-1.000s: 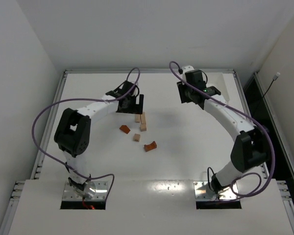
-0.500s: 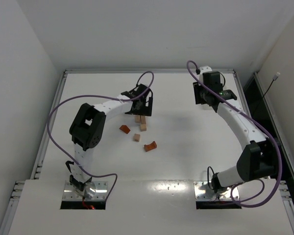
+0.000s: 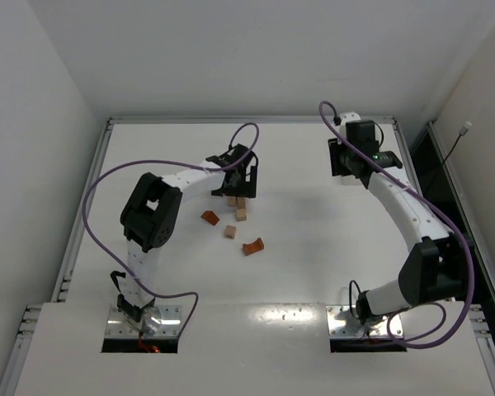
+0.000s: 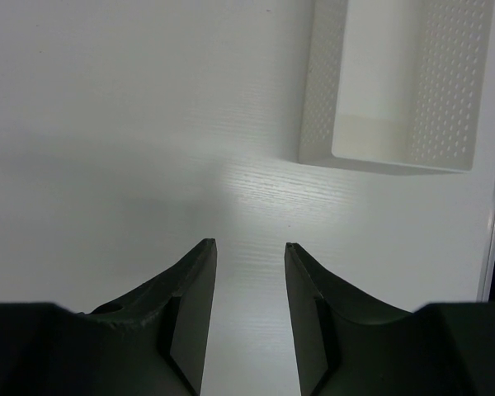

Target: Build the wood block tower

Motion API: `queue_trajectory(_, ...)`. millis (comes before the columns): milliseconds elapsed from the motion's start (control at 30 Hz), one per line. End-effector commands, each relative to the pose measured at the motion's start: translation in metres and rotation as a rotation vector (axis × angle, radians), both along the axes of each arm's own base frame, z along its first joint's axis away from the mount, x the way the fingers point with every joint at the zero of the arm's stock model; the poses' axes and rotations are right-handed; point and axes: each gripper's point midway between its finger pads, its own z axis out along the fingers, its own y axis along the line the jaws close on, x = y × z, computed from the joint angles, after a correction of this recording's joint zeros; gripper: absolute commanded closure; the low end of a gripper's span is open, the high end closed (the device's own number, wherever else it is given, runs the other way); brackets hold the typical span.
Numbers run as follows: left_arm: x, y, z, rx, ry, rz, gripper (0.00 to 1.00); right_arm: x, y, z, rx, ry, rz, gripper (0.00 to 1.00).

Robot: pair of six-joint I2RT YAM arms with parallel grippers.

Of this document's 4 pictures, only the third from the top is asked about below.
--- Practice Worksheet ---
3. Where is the long plain wood block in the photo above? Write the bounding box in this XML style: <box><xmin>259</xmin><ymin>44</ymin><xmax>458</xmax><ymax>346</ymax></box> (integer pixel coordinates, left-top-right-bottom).
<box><xmin>236</xmin><ymin>197</ymin><xmax>247</xmax><ymax>210</ymax></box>

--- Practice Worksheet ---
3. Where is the light wood cube letter H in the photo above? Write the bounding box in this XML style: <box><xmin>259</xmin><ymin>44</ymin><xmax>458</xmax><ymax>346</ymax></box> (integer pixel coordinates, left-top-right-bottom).
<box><xmin>236</xmin><ymin>209</ymin><xmax>248</xmax><ymax>222</ymax></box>

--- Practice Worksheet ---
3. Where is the light wood cube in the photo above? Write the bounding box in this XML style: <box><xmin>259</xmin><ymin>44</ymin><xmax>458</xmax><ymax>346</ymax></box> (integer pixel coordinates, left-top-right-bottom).
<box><xmin>224</xmin><ymin>225</ymin><xmax>237</xmax><ymax>239</ymax></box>

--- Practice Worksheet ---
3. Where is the orange arch wood block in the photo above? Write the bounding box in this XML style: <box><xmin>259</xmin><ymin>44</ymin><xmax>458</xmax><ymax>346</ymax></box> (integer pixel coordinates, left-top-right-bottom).
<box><xmin>242</xmin><ymin>238</ymin><xmax>265</xmax><ymax>256</ymax></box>

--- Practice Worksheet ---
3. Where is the white perforated plastic box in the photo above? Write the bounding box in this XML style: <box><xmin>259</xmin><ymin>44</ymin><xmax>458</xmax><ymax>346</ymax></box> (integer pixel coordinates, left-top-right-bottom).
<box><xmin>341</xmin><ymin>175</ymin><xmax>362</xmax><ymax>186</ymax></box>

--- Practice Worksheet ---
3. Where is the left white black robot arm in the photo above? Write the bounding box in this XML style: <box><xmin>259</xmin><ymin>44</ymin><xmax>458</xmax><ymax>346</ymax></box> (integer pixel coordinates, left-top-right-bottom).
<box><xmin>111</xmin><ymin>144</ymin><xmax>258</xmax><ymax>325</ymax></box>

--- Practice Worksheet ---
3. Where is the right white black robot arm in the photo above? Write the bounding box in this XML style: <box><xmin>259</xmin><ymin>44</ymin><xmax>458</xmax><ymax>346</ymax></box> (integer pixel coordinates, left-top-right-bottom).
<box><xmin>328</xmin><ymin>118</ymin><xmax>469</xmax><ymax>323</ymax></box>

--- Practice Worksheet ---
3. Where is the orange triangular wood block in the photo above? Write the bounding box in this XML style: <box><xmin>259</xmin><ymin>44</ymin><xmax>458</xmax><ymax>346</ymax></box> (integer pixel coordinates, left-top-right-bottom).
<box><xmin>200</xmin><ymin>210</ymin><xmax>219</xmax><ymax>226</ymax></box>

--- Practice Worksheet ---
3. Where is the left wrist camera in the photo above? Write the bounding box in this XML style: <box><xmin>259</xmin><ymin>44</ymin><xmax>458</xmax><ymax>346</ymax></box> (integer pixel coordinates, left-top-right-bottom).
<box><xmin>205</xmin><ymin>145</ymin><xmax>251</xmax><ymax>172</ymax></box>

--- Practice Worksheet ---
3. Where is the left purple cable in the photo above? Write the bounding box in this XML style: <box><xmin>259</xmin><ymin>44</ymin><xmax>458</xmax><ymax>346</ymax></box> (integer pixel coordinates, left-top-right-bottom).
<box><xmin>82</xmin><ymin>122</ymin><xmax>261</xmax><ymax>343</ymax></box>

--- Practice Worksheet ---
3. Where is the purple cable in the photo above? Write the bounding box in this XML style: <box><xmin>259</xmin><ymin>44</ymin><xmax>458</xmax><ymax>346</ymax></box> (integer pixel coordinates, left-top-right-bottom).
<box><xmin>82</xmin><ymin>122</ymin><xmax>261</xmax><ymax>343</ymax></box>
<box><xmin>318</xmin><ymin>100</ymin><xmax>478</xmax><ymax>350</ymax></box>

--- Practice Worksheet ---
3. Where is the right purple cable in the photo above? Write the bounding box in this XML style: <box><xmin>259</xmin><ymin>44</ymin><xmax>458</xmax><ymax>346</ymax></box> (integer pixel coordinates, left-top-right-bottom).
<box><xmin>318</xmin><ymin>100</ymin><xmax>478</xmax><ymax>350</ymax></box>

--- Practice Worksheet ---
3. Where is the black wall cable white plug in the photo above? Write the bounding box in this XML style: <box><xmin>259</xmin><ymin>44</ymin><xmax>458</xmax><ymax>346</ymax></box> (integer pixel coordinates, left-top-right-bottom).
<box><xmin>428</xmin><ymin>120</ymin><xmax>474</xmax><ymax>195</ymax></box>

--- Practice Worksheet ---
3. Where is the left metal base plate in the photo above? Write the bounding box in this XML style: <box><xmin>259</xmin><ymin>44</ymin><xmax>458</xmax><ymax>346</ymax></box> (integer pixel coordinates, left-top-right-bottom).
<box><xmin>104</xmin><ymin>305</ymin><xmax>182</xmax><ymax>340</ymax></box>

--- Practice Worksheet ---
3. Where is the metal base plate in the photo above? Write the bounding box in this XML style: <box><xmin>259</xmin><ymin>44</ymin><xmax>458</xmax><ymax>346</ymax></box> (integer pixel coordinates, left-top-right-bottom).
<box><xmin>325</xmin><ymin>305</ymin><xmax>391</xmax><ymax>341</ymax></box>
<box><xmin>104</xmin><ymin>305</ymin><xmax>182</xmax><ymax>340</ymax></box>

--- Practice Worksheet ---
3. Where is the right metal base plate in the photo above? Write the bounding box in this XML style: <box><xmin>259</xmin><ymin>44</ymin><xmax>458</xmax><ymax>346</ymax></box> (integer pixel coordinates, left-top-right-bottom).
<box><xmin>325</xmin><ymin>305</ymin><xmax>391</xmax><ymax>341</ymax></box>

